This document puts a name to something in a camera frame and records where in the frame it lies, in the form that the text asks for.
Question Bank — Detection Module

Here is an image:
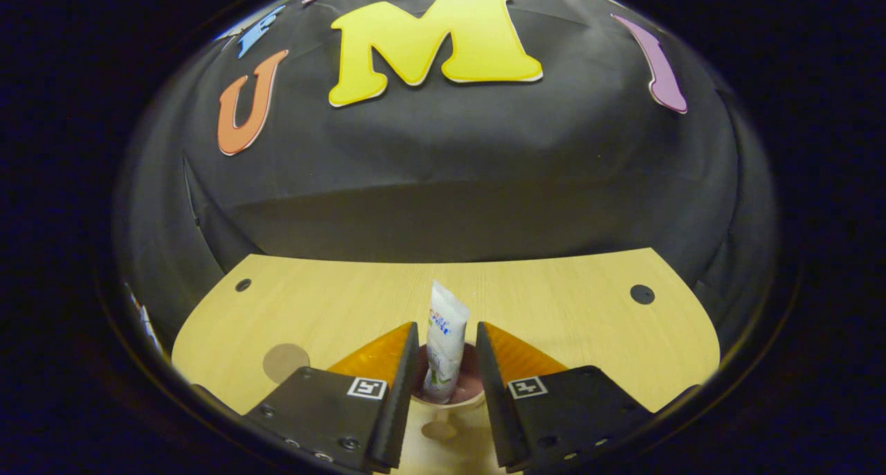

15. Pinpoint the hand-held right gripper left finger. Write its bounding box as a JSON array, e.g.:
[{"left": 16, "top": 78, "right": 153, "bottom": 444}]
[{"left": 242, "top": 321, "right": 421, "bottom": 474}]

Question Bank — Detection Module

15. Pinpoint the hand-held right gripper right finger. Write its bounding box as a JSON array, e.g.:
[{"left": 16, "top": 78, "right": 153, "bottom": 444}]
[{"left": 474, "top": 321, "right": 655, "bottom": 474}]

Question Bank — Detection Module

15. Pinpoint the white toothpaste tube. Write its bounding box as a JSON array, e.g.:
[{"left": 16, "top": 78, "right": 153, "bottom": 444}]
[{"left": 422, "top": 280, "right": 471, "bottom": 403}]

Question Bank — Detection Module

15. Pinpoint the wooden desktop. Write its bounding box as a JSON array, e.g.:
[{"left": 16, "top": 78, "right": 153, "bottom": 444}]
[{"left": 171, "top": 248, "right": 721, "bottom": 475}]

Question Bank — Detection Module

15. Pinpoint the black backdrop cloth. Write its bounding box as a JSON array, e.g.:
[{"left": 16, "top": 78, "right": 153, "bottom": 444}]
[{"left": 114, "top": 0, "right": 779, "bottom": 365}]

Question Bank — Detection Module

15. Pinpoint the round brown coaster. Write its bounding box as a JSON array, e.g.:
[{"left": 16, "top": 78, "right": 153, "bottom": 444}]
[{"left": 262, "top": 343, "right": 311, "bottom": 384}]

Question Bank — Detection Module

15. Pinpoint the beige cup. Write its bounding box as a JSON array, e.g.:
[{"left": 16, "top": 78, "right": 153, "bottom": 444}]
[{"left": 410, "top": 341, "right": 487, "bottom": 442}]

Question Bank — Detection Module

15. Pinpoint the lit computer monitor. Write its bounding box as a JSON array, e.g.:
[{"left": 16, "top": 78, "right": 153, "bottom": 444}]
[{"left": 127, "top": 285, "right": 165, "bottom": 355}]

